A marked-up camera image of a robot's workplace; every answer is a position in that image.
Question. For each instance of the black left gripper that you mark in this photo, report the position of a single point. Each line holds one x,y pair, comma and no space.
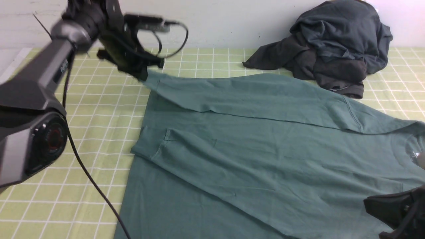
121,45

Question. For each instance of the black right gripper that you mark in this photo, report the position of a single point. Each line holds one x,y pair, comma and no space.
403,212

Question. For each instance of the green long-sleeve shirt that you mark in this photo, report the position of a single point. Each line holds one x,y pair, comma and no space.
264,156

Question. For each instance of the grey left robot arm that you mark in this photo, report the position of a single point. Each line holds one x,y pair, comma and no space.
33,132

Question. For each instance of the dark grey clothes pile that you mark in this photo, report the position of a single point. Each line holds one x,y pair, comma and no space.
337,44

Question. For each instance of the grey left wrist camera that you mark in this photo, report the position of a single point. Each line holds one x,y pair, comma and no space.
148,23

